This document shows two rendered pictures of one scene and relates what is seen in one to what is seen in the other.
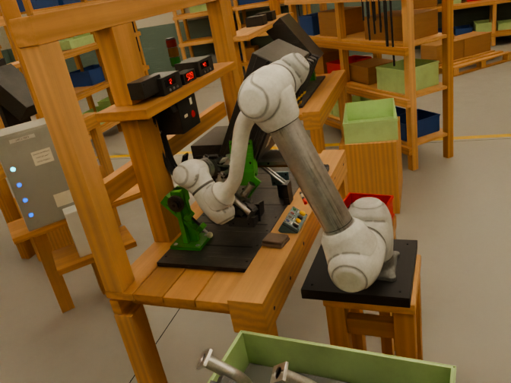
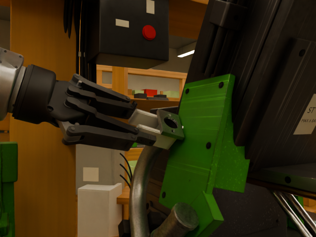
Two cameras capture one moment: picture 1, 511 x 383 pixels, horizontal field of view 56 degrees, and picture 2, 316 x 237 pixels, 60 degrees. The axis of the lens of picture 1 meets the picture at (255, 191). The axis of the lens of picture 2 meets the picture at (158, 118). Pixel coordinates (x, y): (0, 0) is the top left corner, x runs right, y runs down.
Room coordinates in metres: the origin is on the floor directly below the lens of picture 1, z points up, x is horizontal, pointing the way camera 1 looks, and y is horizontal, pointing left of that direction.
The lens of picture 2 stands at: (1.73, -0.18, 1.20)
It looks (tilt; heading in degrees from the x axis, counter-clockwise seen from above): 1 degrees up; 37
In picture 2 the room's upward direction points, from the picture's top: straight up
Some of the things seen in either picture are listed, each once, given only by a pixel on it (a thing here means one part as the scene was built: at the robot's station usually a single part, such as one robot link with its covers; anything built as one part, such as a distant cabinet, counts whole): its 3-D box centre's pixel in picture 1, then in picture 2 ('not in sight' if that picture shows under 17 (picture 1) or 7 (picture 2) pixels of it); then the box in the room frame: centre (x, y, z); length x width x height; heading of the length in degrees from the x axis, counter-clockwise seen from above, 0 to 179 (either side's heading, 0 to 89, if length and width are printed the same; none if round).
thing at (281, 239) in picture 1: (275, 239); not in sight; (1.79, -0.05, 0.91); 0.10 x 0.08 x 0.03; 55
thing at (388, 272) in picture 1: (372, 257); not in sight; (1.53, -0.39, 0.92); 0.22 x 0.18 x 0.06; 156
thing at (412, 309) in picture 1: (373, 279); not in sight; (1.51, -0.38, 0.83); 0.32 x 0.32 x 0.04; 65
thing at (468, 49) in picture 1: (464, 52); not in sight; (8.00, -3.82, 0.22); 1.20 x 0.80 x 0.44; 108
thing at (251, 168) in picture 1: (244, 160); (209, 143); (2.13, 0.02, 1.17); 0.13 x 0.12 x 0.20; 155
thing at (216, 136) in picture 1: (225, 166); (217, 175); (2.38, 0.13, 1.07); 0.30 x 0.18 x 0.34; 155
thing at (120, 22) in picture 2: (178, 113); (127, 31); (2.21, 0.28, 1.42); 0.17 x 0.12 x 0.15; 155
